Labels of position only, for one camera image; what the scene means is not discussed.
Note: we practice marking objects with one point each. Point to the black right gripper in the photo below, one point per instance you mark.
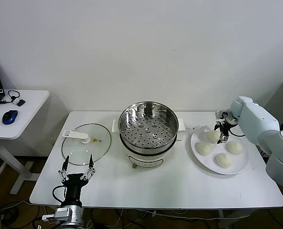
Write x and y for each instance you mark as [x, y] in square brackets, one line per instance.
[225, 126]

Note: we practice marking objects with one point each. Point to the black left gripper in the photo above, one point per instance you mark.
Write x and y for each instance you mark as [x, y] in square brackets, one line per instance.
[73, 189]

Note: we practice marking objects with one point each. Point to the white steamed baozi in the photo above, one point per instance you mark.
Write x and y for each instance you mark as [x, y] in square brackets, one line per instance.
[235, 147]
[223, 160]
[213, 137]
[204, 149]

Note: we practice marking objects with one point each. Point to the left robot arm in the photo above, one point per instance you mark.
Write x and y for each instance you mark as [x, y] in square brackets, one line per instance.
[70, 215]

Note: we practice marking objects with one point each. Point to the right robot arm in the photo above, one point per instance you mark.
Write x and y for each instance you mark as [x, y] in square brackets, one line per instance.
[255, 119]

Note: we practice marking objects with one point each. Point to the steel steamer basket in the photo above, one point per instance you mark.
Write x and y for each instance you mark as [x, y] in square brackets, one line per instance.
[146, 124]

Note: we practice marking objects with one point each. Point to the white round plate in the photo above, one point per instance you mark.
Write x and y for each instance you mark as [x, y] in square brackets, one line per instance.
[203, 162]

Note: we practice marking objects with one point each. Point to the white electric cooking pot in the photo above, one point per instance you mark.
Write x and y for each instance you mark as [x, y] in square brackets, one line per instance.
[144, 160]

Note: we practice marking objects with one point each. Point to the white side table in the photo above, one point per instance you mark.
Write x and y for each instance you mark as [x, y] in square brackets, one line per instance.
[32, 112]

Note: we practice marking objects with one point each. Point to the blue computer mouse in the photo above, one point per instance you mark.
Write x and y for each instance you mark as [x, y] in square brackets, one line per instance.
[9, 117]

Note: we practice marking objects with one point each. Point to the small black adapter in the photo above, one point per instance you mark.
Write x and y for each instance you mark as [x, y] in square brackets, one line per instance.
[20, 103]

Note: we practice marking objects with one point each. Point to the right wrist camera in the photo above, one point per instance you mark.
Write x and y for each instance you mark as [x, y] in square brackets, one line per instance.
[221, 114]

